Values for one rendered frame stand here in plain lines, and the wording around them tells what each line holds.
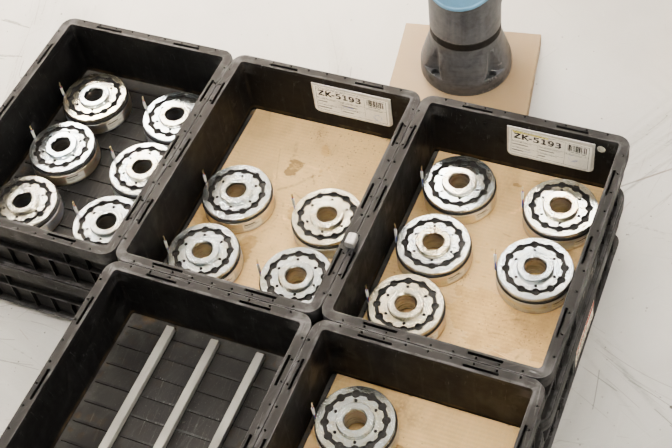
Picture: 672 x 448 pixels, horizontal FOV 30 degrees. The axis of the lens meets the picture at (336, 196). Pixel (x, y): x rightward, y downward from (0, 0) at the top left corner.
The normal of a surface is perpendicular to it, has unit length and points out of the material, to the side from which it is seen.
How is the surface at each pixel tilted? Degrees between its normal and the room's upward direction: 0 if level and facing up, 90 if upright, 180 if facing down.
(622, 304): 0
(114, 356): 0
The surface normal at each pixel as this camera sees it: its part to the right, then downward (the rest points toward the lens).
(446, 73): -0.54, 0.46
